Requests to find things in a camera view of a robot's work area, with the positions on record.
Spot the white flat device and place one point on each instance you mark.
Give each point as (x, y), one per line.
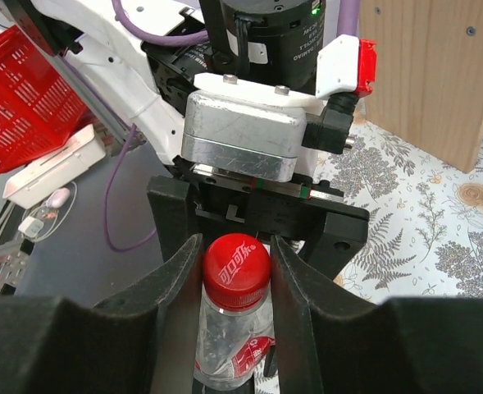
(54, 170)

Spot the white computer mouse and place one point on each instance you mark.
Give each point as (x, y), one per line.
(57, 199)

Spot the wooden shelf box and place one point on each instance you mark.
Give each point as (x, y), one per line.
(429, 76)

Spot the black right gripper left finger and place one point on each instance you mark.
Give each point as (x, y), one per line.
(140, 340)

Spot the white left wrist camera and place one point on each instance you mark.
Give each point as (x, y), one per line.
(263, 131)

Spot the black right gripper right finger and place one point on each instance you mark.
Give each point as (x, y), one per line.
(329, 340)

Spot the clear bottle with red cap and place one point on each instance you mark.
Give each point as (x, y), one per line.
(236, 315)

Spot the floral patterned table mat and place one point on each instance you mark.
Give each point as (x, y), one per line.
(425, 236)

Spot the white power adapter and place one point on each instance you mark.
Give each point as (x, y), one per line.
(31, 227)

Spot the aluminium frame rail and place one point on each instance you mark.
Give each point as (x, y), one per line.
(14, 260)

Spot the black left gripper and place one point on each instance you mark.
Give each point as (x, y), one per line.
(201, 199)

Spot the red plastic basket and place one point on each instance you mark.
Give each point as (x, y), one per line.
(38, 110)

